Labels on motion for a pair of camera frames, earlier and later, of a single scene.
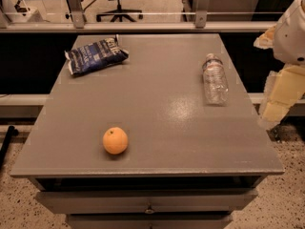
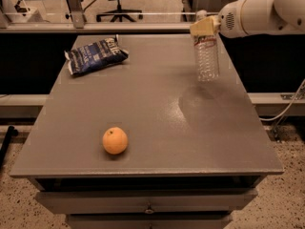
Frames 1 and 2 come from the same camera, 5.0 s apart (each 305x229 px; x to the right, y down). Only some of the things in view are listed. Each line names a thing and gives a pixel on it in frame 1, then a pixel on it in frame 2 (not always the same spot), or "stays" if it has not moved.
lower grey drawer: (147, 220) stays
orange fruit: (115, 140) stays
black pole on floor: (11, 133) stays
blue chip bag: (95, 55) stays
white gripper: (292, 37) → (229, 20)
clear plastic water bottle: (215, 81) → (207, 53)
